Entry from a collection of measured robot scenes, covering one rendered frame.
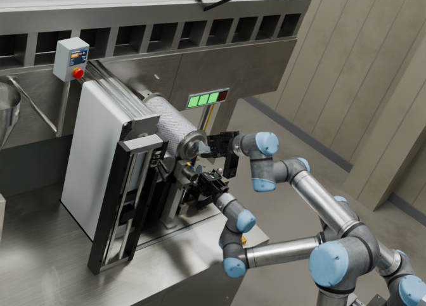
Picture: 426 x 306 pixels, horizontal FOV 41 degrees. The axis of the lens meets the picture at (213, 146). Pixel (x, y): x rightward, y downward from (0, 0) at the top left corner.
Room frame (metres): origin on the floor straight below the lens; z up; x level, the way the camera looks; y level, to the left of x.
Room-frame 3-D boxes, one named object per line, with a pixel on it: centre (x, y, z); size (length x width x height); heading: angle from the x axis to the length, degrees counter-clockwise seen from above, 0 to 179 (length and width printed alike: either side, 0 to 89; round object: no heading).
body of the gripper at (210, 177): (1.70, -0.05, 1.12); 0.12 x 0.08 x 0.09; 53
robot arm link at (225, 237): (1.59, -0.18, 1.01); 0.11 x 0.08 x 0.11; 14
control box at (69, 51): (1.31, 0.43, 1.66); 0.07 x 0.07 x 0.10; 63
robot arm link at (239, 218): (1.61, -0.18, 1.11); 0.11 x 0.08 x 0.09; 53
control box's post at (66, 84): (1.31, 0.44, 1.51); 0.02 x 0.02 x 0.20
